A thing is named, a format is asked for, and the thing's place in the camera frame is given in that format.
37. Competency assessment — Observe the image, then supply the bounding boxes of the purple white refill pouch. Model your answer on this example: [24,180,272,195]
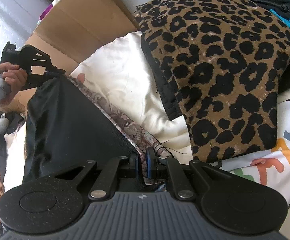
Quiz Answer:
[37,3,53,24]

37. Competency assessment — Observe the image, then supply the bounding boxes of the leopard print folded garment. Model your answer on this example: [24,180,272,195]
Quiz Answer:
[135,0,290,163]

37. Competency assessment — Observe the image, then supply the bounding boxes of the brown cardboard sheet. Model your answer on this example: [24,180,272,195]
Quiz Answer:
[0,0,141,113]

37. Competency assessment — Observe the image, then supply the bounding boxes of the person's left hand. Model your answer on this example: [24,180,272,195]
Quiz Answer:
[0,62,27,107]

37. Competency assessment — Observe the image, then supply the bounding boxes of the black shorts with bear lining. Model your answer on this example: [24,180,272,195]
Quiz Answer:
[22,76,170,183]

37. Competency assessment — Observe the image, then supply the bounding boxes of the black folded garment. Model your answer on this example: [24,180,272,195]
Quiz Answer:
[141,34,182,121]

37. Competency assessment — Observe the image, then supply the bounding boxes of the black garment under pillow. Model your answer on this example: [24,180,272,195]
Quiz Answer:
[5,112,25,134]

